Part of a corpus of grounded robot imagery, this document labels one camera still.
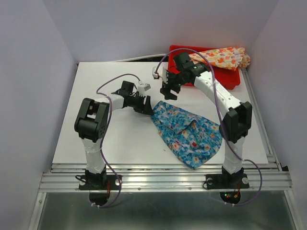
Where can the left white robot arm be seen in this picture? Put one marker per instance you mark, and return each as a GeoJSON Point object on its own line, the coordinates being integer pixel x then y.
{"type": "Point", "coordinates": [92, 123]}

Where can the red plastic tray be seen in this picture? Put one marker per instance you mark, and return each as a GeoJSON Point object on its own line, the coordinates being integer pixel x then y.
{"type": "Point", "coordinates": [228, 78]}

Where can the aluminium rail frame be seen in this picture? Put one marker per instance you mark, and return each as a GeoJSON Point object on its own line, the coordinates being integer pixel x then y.
{"type": "Point", "coordinates": [169, 197]}

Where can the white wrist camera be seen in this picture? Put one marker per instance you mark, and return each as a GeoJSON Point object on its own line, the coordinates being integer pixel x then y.
{"type": "Point", "coordinates": [143, 87]}
{"type": "Point", "coordinates": [161, 73]}

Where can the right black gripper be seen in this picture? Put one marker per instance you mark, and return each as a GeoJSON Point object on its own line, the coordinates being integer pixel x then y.
{"type": "Point", "coordinates": [166, 89]}

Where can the orange floral skirt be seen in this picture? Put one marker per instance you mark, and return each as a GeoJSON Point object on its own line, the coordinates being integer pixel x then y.
{"type": "Point", "coordinates": [227, 58]}

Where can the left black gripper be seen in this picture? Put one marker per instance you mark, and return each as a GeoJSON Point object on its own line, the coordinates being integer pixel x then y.
{"type": "Point", "coordinates": [146, 109]}

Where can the white cable strip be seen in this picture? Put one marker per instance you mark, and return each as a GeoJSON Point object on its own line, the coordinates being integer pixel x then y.
{"type": "Point", "coordinates": [149, 58]}

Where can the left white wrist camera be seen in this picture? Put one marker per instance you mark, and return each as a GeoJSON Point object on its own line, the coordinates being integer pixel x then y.
{"type": "Point", "coordinates": [143, 87]}

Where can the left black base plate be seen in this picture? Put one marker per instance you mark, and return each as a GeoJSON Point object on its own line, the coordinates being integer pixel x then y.
{"type": "Point", "coordinates": [112, 183]}

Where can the blue floral skirt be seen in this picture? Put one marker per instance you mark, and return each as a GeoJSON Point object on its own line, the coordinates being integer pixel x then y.
{"type": "Point", "coordinates": [193, 139]}

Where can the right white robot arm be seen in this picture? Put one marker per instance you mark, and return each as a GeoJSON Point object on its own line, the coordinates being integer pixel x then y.
{"type": "Point", "coordinates": [234, 115]}

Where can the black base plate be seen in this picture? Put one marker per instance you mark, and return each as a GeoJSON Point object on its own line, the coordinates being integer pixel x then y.
{"type": "Point", "coordinates": [112, 183]}
{"type": "Point", "coordinates": [225, 182]}

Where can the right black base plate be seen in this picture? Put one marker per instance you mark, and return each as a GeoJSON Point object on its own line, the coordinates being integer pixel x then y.
{"type": "Point", "coordinates": [225, 182]}

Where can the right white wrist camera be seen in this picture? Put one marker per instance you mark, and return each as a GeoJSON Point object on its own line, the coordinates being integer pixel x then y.
{"type": "Point", "coordinates": [161, 73]}

